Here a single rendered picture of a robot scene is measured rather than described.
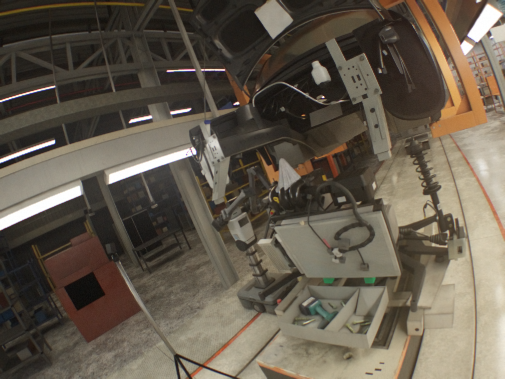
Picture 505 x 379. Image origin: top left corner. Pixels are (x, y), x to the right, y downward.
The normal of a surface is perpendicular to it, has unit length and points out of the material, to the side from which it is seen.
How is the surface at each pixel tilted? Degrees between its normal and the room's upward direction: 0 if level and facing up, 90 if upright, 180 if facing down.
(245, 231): 90
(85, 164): 90
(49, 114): 90
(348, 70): 90
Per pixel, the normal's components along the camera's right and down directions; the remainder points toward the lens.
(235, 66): -0.34, 0.66
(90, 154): 0.69, -0.19
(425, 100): -0.62, 0.31
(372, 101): -0.72, -0.22
